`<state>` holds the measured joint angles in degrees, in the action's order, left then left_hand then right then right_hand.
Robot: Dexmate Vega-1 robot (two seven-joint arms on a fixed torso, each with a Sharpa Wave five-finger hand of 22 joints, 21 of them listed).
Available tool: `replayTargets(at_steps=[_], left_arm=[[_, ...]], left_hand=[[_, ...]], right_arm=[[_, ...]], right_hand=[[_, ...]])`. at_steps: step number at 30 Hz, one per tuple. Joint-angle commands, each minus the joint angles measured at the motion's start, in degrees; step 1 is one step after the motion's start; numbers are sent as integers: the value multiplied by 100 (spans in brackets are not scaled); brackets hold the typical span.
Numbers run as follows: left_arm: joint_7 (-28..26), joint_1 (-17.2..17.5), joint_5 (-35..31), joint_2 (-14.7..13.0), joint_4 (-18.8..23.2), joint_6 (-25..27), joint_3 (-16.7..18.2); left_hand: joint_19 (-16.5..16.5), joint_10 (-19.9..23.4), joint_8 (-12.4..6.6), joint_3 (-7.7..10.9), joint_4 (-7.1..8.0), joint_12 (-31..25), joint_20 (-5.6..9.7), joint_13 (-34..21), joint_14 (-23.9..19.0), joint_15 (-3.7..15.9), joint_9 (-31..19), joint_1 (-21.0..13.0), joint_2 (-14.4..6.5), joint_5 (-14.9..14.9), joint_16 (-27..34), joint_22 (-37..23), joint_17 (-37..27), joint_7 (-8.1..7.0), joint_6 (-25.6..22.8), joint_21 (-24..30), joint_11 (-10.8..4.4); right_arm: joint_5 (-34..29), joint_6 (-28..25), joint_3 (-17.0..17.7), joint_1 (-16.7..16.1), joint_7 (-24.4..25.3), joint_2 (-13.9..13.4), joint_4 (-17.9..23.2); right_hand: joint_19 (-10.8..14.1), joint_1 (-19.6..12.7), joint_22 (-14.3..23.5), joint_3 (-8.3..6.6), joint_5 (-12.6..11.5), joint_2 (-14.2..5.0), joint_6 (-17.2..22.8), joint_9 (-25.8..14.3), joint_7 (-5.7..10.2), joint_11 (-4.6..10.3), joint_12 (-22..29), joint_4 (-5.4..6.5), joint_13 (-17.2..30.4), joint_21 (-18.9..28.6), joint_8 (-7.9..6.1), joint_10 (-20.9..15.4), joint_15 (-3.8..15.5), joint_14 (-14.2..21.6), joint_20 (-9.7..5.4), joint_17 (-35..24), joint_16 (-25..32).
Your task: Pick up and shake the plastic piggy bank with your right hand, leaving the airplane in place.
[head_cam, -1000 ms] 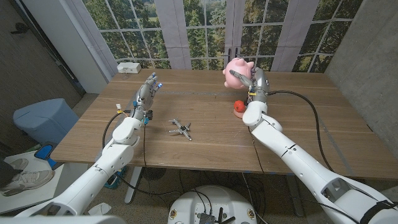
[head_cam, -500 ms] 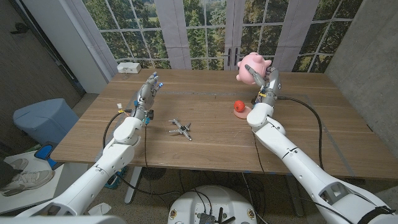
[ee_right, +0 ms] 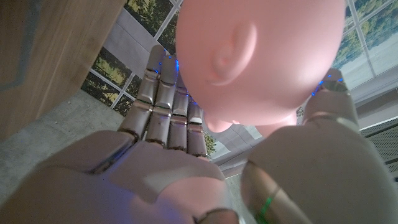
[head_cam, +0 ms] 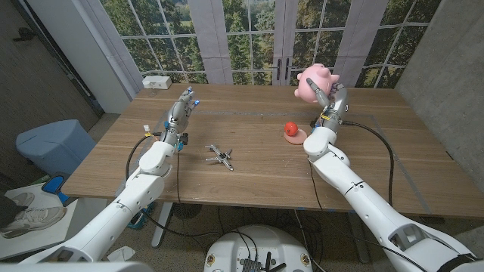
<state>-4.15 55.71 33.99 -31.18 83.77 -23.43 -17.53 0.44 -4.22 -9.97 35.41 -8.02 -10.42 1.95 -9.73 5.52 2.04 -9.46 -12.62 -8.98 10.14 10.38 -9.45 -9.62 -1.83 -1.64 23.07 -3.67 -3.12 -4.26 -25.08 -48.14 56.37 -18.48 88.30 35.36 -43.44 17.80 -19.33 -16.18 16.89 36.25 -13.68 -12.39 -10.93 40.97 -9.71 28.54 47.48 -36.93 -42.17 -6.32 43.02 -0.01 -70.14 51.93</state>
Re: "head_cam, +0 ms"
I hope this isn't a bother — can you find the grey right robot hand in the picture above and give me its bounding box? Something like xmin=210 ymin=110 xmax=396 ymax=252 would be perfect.
xmin=305 ymin=77 xmax=350 ymax=132

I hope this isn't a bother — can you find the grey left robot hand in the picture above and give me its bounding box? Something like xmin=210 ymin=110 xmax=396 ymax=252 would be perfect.
xmin=161 ymin=86 xmax=200 ymax=147

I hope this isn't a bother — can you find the pink plastic piggy bank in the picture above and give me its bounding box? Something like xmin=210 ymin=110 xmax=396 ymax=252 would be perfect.
xmin=294 ymin=63 xmax=340 ymax=104

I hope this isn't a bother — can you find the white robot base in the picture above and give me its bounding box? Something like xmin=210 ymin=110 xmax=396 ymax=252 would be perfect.
xmin=203 ymin=224 xmax=314 ymax=272

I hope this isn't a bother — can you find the grey toy airplane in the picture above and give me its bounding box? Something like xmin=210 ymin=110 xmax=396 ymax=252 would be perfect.
xmin=205 ymin=144 xmax=234 ymax=172

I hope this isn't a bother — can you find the white power box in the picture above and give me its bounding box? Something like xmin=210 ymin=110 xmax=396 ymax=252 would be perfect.
xmin=141 ymin=75 xmax=172 ymax=91

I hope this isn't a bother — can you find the pink round coaster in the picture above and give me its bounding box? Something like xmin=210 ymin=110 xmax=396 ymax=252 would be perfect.
xmin=284 ymin=128 xmax=309 ymax=146

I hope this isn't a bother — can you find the printed window backdrop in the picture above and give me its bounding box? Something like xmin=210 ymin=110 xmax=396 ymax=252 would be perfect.
xmin=81 ymin=0 xmax=443 ymax=90

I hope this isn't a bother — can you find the white table leg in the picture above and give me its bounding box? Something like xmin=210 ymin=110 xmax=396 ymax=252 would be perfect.
xmin=151 ymin=202 xmax=174 ymax=249

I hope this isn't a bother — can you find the blue-grey bin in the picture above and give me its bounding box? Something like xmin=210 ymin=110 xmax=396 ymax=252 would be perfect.
xmin=15 ymin=119 xmax=98 ymax=178

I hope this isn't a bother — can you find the grey table leg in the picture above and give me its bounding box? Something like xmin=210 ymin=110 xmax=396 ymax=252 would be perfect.
xmin=347 ymin=211 xmax=371 ymax=264

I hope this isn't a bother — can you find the crumpled white paper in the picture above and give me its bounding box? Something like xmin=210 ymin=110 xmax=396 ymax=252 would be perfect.
xmin=107 ymin=246 xmax=136 ymax=263

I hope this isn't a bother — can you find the grey sneaker with white sole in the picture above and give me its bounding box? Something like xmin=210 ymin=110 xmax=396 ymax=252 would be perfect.
xmin=7 ymin=192 xmax=36 ymax=208
xmin=0 ymin=206 xmax=68 ymax=240

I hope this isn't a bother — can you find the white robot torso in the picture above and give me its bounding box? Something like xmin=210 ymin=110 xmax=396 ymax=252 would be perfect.
xmin=0 ymin=260 xmax=154 ymax=272

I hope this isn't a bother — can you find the white floor board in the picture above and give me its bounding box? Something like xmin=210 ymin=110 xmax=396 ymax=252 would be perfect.
xmin=0 ymin=183 xmax=109 ymax=258

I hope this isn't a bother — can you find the dark trouser leg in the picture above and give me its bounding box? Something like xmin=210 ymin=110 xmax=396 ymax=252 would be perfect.
xmin=0 ymin=196 xmax=18 ymax=230

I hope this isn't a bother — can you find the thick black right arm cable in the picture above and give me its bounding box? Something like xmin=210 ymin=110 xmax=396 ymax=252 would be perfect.
xmin=340 ymin=119 xmax=396 ymax=208

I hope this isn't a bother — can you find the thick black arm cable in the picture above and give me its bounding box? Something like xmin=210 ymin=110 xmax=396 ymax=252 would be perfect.
xmin=340 ymin=119 xmax=396 ymax=208
xmin=125 ymin=134 xmax=162 ymax=182

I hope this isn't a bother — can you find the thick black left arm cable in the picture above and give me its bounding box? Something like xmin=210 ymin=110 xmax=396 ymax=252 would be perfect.
xmin=125 ymin=134 xmax=162 ymax=182

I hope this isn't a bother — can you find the black door handle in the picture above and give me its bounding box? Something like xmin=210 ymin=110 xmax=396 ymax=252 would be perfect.
xmin=13 ymin=26 xmax=37 ymax=42

